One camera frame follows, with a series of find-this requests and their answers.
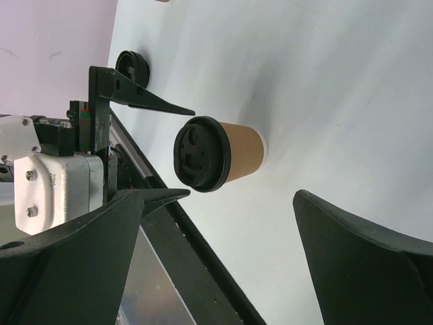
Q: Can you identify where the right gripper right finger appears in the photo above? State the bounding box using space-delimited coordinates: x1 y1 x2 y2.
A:
293 190 432 324

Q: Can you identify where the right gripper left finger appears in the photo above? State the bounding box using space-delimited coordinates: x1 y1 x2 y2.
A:
1 190 144 324

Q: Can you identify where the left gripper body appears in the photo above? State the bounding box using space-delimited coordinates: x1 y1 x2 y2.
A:
32 100 132 203

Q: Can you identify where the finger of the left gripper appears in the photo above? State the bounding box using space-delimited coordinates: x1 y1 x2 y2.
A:
89 66 196 116
139 188 191 219

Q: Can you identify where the black plastic cup lid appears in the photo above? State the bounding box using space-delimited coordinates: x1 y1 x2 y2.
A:
173 116 231 193

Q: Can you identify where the brown paper coffee cup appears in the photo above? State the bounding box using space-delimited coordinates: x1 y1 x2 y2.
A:
221 123 268 183

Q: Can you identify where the stack of black lids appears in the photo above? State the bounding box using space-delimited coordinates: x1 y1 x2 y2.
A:
115 50 150 88

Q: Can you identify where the light blue table mat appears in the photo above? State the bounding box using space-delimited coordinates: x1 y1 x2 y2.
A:
109 1 432 324

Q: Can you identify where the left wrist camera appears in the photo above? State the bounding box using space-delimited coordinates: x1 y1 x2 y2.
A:
1 115 104 235

